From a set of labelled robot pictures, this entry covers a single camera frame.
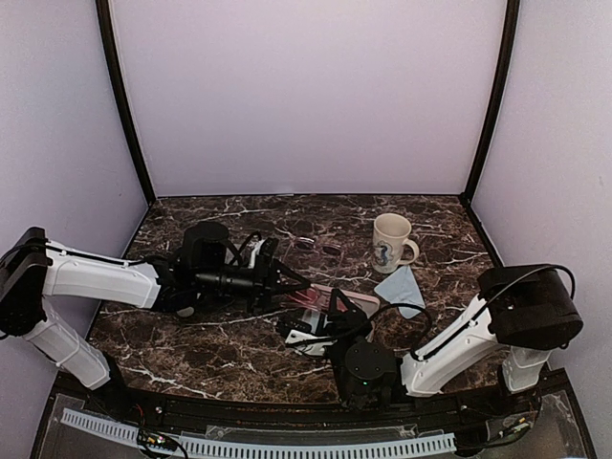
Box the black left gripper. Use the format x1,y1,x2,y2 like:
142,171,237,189
196,255,311,315

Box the pink glasses case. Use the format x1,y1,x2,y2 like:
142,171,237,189
286,282,383,336

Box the pink frame sunglasses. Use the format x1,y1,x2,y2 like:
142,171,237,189
282,284,332,311

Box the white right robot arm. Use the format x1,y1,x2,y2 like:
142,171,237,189
285,264,583,415

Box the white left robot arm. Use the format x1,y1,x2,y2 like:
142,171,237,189
1,222,311,417

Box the light blue cloth near mug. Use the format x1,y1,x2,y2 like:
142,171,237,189
374,266,426,319

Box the cream ceramic mug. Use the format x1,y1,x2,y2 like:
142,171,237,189
371,213,420,274

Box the clear frame dark-lens sunglasses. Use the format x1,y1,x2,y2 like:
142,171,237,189
281,236,344,277

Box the black front rail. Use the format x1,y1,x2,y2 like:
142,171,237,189
150,396,462,430

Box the white slotted cable duct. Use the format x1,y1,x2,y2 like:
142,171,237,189
60,408,456,458

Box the black left corner post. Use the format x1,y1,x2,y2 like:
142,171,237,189
95,0,157,206

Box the black corner post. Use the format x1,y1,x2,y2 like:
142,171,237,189
460,0,521,208
95,0,157,206

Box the black right corner post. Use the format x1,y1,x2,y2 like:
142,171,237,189
460,0,521,208

